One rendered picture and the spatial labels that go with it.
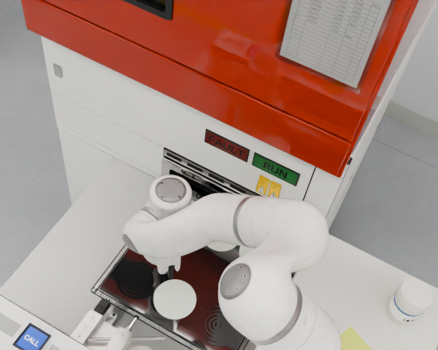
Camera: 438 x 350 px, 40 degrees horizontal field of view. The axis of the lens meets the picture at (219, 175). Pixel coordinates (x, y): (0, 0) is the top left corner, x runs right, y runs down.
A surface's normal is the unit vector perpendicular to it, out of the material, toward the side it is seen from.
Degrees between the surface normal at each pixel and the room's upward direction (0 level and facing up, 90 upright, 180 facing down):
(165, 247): 71
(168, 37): 90
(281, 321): 58
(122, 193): 0
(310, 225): 10
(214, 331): 0
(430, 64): 90
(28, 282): 0
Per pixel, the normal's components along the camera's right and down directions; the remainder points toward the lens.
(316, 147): -0.47, 0.68
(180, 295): 0.11, -0.58
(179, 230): -0.04, 0.29
